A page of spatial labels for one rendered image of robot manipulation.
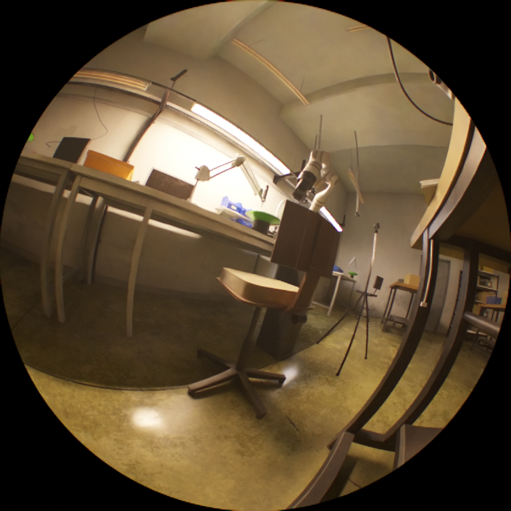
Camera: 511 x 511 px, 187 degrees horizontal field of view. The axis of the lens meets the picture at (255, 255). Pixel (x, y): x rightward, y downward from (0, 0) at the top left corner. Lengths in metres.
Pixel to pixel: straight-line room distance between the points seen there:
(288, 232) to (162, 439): 0.86
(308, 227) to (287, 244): 0.10
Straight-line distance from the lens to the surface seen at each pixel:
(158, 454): 0.72
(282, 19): 3.60
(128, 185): 0.94
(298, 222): 0.49
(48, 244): 1.16
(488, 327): 0.53
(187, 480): 0.69
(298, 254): 0.48
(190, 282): 2.05
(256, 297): 0.52
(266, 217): 1.20
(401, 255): 5.62
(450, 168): 0.41
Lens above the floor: 0.69
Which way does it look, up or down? 2 degrees up
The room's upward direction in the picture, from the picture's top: 15 degrees clockwise
